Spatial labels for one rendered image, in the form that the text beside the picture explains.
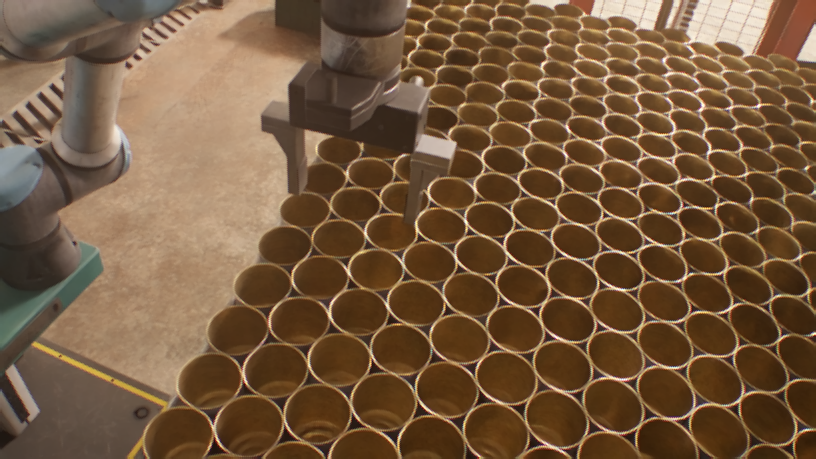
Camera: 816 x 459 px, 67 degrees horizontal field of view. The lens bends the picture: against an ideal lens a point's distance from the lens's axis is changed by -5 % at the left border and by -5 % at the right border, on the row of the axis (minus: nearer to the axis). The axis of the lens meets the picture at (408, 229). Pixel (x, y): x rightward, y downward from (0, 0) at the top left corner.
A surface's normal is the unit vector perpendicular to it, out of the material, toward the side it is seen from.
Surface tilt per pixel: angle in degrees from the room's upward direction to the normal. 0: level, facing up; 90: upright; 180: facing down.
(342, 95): 2
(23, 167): 8
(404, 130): 92
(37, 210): 90
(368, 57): 91
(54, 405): 0
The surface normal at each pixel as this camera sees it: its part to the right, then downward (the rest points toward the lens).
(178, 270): 0.11, -0.73
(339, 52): -0.49, 0.57
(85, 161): 0.43, 0.34
